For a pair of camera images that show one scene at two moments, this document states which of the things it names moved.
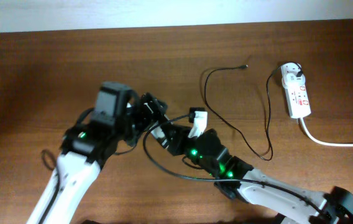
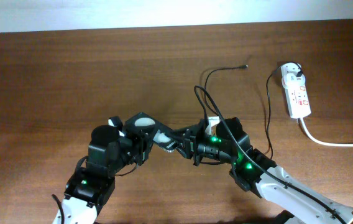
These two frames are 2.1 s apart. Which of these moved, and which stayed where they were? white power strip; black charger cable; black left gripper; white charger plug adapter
Moved: black left gripper
Stayed: white charger plug adapter; white power strip; black charger cable
